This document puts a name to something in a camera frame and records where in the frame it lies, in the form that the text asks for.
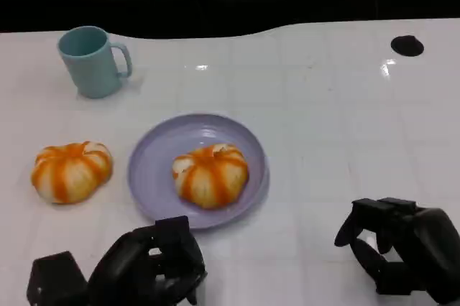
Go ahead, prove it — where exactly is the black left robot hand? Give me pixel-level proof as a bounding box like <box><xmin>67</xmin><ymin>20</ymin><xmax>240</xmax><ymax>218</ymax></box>
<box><xmin>88</xmin><ymin>215</ymin><xmax>208</xmax><ymax>306</ymax></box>

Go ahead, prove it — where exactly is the orange and white bread roll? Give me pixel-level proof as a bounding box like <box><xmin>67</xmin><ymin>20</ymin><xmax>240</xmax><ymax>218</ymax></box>
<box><xmin>171</xmin><ymin>143</ymin><xmax>249</xmax><ymax>210</ymax></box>
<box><xmin>30</xmin><ymin>140</ymin><xmax>114</xmax><ymax>205</ymax></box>

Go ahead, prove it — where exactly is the black table grommet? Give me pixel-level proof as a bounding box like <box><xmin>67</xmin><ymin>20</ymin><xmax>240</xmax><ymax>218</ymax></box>
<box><xmin>390</xmin><ymin>34</ymin><xmax>425</xmax><ymax>57</ymax></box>

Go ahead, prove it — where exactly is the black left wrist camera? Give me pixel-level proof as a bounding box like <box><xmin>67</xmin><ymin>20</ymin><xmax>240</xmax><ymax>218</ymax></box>
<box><xmin>26</xmin><ymin>251</ymin><xmax>89</xmax><ymax>306</ymax></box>

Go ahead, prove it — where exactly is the pale green mug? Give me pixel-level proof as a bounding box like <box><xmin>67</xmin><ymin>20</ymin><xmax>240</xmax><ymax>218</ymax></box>
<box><xmin>57</xmin><ymin>25</ymin><xmax>133</xmax><ymax>100</ymax></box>

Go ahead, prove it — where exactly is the lilac plate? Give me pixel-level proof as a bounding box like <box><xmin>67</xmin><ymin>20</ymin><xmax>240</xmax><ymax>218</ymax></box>
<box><xmin>128</xmin><ymin>113</ymin><xmax>270</xmax><ymax>231</ymax></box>

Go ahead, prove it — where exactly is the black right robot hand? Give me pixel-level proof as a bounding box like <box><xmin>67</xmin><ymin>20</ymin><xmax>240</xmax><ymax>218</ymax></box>
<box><xmin>333</xmin><ymin>197</ymin><xmax>460</xmax><ymax>305</ymax></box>

